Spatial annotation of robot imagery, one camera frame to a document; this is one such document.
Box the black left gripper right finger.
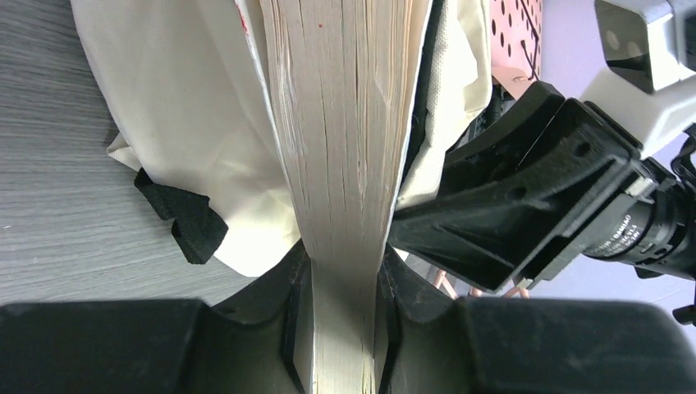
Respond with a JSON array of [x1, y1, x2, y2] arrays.
[[375, 246, 463, 393]]

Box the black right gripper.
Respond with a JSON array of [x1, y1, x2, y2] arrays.
[[388, 81, 660, 292]]

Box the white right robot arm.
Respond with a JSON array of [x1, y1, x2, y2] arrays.
[[388, 1, 695, 292]]

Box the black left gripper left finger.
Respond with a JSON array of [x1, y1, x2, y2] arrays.
[[213, 241, 311, 393]]

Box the patterned book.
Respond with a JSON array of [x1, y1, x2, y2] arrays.
[[238, 1, 433, 393]]

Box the pink perforated stand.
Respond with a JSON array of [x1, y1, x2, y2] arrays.
[[434, 0, 545, 300]]

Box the cream canvas backpack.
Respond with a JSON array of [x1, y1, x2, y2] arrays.
[[71, 0, 493, 278]]

